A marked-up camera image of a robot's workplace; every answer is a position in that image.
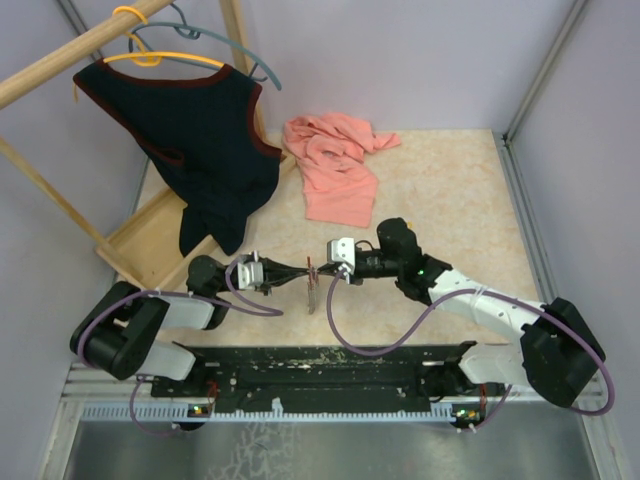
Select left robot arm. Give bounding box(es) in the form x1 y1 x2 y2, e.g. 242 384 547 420
70 253 318 397

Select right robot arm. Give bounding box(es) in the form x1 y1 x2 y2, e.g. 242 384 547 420
325 218 606 408

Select wooden clothes rack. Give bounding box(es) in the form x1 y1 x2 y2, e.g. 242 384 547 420
0 0 297 301

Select pink cloth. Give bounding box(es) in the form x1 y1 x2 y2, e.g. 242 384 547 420
283 113 401 228

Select dark navy vest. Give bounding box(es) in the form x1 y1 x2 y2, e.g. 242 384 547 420
73 61 282 256

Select yellow clothes hanger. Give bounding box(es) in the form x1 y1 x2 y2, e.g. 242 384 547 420
73 4 226 104

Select grey-blue clothes hanger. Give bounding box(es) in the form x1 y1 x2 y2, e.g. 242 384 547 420
127 1 283 91

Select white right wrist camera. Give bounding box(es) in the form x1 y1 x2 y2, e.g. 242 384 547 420
327 237 356 274

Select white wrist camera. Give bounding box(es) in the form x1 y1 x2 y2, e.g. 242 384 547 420
236 251 265 291
327 237 356 274

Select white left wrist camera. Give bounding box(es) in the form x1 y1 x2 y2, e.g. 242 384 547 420
236 251 265 291

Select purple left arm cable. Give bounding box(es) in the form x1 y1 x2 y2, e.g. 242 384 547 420
79 262 286 437

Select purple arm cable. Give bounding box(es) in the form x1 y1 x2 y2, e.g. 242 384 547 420
325 272 616 432
79 262 286 437

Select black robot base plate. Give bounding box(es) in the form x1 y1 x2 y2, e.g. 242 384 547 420
151 342 504 414

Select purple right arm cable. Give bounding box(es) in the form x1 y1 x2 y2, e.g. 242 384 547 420
325 272 616 432

